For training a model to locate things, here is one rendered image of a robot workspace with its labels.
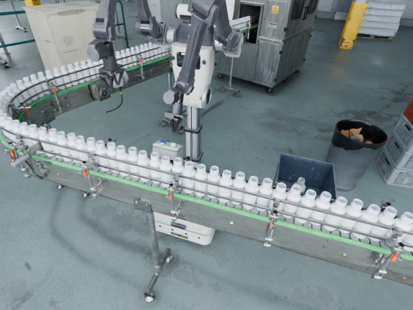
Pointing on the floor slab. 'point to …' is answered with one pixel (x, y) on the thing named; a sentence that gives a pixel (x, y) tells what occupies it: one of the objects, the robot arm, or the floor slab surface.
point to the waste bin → (353, 152)
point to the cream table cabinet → (62, 31)
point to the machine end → (271, 40)
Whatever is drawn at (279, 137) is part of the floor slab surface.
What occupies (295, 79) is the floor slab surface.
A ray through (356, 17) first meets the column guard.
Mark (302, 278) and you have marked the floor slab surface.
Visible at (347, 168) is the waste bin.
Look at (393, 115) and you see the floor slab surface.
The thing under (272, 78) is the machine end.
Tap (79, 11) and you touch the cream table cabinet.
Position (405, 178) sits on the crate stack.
